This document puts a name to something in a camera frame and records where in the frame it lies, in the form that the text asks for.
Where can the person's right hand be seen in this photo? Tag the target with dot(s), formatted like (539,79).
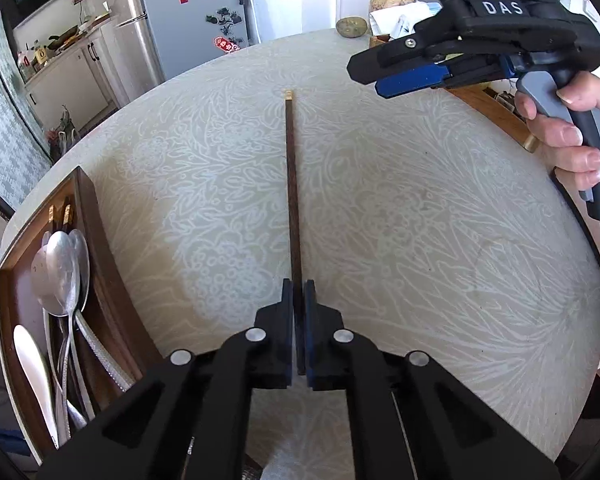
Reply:
(565,135)

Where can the white ceramic spoon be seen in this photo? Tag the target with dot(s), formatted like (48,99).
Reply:
(30,360)

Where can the round grey stone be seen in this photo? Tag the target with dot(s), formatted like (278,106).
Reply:
(352,27)

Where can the black wok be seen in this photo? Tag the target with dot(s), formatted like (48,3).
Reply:
(62,39)

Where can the large metal spoon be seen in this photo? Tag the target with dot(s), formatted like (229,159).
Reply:
(62,272)

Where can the white kitchen cabinet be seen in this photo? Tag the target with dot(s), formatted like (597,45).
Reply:
(75,80)

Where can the cluttered wooden tray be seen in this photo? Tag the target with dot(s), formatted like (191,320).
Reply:
(485,102)

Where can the brown wooden utensil tray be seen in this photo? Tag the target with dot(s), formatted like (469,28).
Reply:
(107,300)

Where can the plastic bags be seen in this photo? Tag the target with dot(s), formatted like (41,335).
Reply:
(62,130)

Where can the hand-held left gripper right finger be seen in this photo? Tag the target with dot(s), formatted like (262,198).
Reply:
(310,320)

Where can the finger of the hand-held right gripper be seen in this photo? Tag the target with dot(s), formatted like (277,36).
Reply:
(410,80)
(395,55)

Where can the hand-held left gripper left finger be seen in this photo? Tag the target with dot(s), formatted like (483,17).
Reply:
(285,320)

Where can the metal fork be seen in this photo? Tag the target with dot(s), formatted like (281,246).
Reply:
(72,412)

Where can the silver refrigerator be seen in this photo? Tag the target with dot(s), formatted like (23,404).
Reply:
(190,15)

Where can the plastic bottle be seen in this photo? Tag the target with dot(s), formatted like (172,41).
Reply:
(24,62)

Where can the patterned sliding door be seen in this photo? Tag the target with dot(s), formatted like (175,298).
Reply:
(10,125)

